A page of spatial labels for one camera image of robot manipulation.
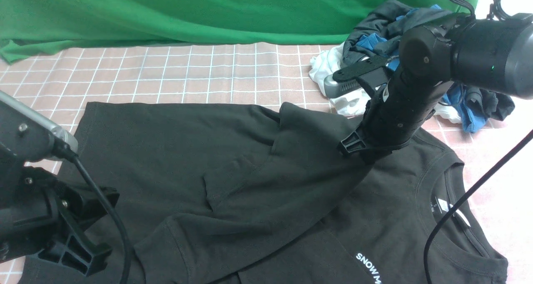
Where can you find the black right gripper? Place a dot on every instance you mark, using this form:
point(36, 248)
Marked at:
point(397, 111)

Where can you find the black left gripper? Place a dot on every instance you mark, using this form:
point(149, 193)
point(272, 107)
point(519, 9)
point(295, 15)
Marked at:
point(46, 217)

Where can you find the dark gray long-sleeved shirt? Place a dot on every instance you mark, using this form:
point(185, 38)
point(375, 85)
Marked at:
point(240, 194)

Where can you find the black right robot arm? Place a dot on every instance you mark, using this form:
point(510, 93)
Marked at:
point(495, 55)

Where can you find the blue crumpled shirt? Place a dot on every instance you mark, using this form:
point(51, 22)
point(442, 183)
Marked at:
point(380, 33)

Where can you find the dark gray crumpled shirt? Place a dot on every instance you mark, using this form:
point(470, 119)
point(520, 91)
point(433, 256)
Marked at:
point(490, 104)

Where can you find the pink checkered tablecloth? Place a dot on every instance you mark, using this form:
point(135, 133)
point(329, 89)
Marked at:
point(60, 85)

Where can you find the green backdrop cloth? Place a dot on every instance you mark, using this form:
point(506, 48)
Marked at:
point(36, 27)

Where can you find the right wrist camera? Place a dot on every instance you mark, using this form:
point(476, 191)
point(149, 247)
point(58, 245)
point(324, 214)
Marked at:
point(368, 74)

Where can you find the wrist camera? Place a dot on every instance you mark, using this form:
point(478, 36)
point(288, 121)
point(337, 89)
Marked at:
point(368, 74)
point(27, 134)

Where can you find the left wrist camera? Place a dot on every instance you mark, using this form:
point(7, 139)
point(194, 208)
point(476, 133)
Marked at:
point(27, 134)

